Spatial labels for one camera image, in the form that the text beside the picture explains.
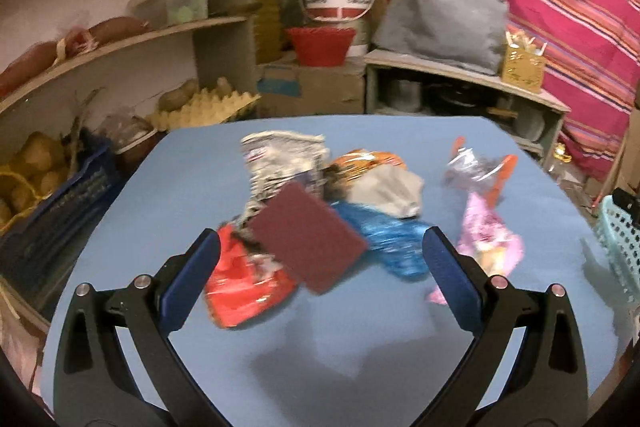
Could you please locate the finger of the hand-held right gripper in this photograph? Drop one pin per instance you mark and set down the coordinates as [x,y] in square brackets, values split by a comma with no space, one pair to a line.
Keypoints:
[627,204]

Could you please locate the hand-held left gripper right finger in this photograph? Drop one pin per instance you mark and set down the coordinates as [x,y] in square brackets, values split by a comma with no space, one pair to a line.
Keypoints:
[450,277]

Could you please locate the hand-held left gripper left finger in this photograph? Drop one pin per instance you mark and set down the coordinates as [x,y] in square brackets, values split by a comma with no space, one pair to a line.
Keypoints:
[187,287]

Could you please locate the teal plastic basket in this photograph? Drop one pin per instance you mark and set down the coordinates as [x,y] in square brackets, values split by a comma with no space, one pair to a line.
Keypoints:
[620,237]

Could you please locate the red snack wrapper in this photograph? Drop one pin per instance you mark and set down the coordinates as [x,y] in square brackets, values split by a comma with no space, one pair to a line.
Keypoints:
[240,297]

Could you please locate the pink wrapper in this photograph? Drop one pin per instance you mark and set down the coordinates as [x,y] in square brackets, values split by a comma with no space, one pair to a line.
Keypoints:
[480,227]

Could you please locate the blue shiny wrapper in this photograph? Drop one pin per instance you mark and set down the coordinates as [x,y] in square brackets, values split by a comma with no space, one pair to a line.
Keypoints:
[390,237]

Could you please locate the grey cloth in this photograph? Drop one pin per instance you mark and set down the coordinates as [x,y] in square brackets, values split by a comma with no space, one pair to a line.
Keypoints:
[390,192]

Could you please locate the clear plastic bag orange trim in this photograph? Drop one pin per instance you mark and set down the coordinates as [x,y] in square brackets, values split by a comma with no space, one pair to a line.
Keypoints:
[475,167]

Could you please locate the maroon scouring pad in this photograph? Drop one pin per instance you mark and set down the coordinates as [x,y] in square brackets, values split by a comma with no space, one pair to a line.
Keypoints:
[310,237]

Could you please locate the orange snack packet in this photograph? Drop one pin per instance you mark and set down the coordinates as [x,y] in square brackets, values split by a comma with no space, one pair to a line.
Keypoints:
[360,164]

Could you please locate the silver foil packet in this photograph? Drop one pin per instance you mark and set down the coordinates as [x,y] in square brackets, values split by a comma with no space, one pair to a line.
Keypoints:
[280,162]

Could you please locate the blue felt table cover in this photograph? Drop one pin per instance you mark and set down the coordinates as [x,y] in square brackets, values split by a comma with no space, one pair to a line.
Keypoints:
[350,347]

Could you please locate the blue plastic crate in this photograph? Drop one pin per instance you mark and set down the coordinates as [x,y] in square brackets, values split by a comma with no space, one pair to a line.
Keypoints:
[65,217]

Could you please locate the yellow toothpick box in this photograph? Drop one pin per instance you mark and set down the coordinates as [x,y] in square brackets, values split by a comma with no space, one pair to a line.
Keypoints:
[522,67]

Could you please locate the yellow egg tray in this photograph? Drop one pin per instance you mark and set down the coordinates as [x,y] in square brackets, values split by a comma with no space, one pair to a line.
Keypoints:
[210,109]

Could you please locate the dark stacked pans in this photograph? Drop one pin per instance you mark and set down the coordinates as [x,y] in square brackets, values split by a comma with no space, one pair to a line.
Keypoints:
[460,97]

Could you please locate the steel pot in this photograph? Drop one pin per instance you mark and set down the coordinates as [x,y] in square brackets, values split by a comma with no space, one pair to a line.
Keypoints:
[405,94]

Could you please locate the large potato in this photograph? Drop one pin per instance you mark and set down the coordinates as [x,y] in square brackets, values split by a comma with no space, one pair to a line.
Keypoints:
[175,97]

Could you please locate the net sack of potatoes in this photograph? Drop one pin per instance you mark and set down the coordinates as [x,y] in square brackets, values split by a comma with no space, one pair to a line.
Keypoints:
[30,177]

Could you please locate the small potato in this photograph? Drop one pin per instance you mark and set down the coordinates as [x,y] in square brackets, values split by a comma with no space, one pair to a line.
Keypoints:
[223,86]

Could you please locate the small wooden shelf unit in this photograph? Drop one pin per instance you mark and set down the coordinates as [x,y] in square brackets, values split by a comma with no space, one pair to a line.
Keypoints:
[465,72]

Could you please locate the cardboard box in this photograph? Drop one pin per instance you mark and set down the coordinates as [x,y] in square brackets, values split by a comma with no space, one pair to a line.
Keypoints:
[325,89]

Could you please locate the curved wooden shelf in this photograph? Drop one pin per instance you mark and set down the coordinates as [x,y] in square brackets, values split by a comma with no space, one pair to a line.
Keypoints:
[165,34]

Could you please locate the grey cloth cover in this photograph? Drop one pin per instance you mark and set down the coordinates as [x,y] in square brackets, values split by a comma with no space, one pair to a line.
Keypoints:
[440,17]

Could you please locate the red woven basket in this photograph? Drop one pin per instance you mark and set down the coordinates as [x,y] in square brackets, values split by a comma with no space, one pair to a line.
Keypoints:
[320,47]

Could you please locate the red sweet potato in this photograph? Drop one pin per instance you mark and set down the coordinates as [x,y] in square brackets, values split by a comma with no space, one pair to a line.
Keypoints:
[27,64]
[112,29]

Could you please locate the clear plastic container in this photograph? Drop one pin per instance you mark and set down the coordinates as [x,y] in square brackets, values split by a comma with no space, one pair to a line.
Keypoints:
[170,4]

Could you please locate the yellow wicker bundle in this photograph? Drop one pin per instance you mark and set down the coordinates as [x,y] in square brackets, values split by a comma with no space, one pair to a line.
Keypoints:
[265,12]

